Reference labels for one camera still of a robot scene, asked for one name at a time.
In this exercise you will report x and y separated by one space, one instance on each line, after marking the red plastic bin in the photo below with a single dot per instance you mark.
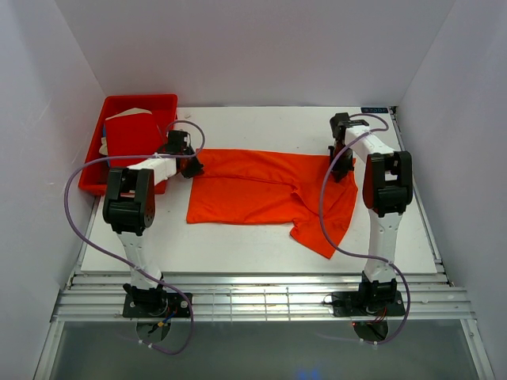
127 126

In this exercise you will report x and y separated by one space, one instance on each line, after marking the dark logo sticker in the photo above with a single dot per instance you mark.
374 110

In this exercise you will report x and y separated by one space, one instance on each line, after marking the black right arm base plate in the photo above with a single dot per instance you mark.
354 304

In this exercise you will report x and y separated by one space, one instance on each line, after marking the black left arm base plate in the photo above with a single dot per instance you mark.
174 305

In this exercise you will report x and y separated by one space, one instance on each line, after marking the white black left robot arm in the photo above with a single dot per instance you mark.
129 208

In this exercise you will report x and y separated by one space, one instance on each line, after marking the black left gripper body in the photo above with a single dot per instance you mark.
188 151

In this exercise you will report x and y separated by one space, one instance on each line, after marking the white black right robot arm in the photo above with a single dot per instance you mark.
387 191

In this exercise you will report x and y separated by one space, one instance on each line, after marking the red folded t-shirt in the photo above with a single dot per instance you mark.
130 136

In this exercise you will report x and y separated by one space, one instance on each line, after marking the orange t-shirt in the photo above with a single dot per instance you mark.
254 187

